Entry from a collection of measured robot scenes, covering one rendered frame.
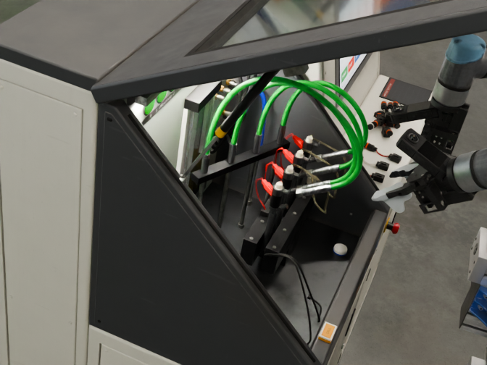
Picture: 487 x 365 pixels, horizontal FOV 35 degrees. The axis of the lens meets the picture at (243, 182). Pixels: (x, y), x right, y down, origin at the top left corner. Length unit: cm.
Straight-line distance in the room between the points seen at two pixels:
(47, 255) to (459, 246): 235
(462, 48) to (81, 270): 100
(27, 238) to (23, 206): 10
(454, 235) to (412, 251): 28
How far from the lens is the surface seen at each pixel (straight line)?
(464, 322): 232
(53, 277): 196
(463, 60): 175
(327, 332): 185
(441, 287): 356
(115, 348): 202
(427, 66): 529
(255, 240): 200
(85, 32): 171
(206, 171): 199
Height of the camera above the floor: 230
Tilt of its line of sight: 37 degrees down
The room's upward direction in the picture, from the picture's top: 11 degrees clockwise
